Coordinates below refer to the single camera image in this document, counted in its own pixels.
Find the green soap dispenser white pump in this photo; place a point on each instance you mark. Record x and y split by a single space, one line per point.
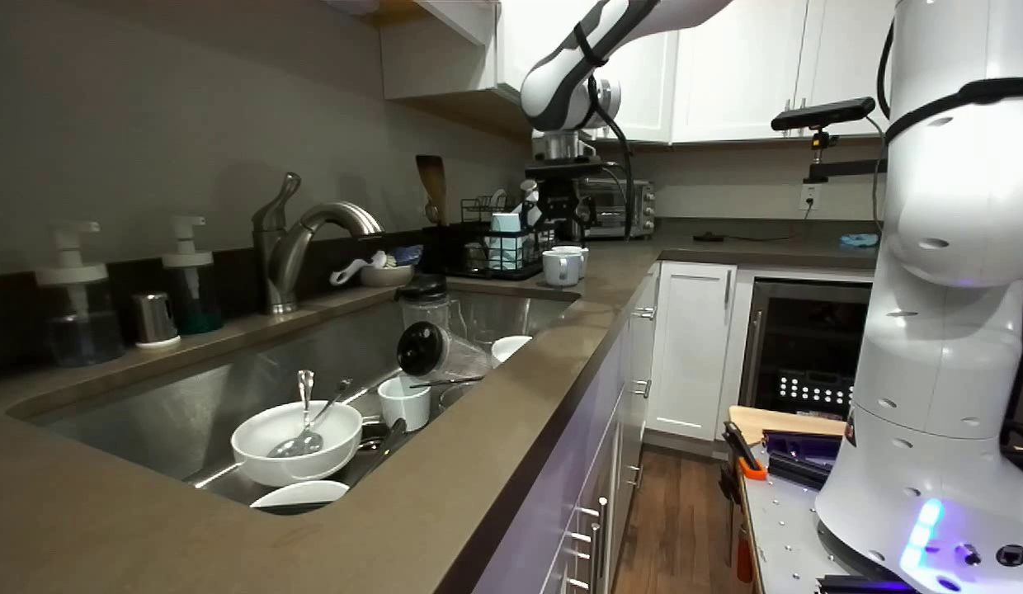
192 302

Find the wooden board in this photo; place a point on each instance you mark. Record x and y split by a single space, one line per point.
786 420

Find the silver toaster oven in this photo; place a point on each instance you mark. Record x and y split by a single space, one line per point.
615 210

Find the white wall cabinets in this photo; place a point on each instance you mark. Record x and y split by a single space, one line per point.
743 67

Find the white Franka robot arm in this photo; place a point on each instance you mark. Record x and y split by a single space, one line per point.
953 332

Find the light blue container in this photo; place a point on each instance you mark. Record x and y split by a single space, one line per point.
507 247

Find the small white bowl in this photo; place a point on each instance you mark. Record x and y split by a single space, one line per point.
303 497

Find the metal spoon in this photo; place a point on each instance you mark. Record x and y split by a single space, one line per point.
304 399

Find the brushed metal faucet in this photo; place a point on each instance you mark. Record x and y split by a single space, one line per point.
283 264

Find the white ceramic bowl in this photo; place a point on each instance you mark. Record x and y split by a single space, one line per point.
283 466

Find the stainless steel sink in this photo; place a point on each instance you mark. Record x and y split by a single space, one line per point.
182 418

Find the small white cup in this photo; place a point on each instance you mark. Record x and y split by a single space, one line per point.
403 411

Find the lavender counter cabinet fronts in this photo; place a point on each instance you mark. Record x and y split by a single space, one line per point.
580 484

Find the white speckled robot table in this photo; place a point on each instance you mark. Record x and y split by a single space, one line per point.
782 539

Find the small metal cup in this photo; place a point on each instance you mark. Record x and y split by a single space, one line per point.
157 316

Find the white base cabinet door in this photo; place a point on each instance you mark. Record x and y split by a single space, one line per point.
695 349

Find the orange black hand tool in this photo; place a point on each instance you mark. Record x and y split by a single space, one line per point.
749 463

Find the black camera on stand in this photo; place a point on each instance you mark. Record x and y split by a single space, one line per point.
820 114

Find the dark purple box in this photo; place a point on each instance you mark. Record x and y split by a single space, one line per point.
802 457

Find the wooden spatula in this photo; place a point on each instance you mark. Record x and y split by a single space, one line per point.
434 182

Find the white round plate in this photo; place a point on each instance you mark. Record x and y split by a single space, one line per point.
512 346

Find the clear soap dispenser white pump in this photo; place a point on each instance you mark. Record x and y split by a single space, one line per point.
81 332

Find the blue dish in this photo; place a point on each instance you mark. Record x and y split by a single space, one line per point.
861 238

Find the black round object in sink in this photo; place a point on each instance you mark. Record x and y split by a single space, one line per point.
422 346

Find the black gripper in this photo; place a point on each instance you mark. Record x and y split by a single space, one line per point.
558 199

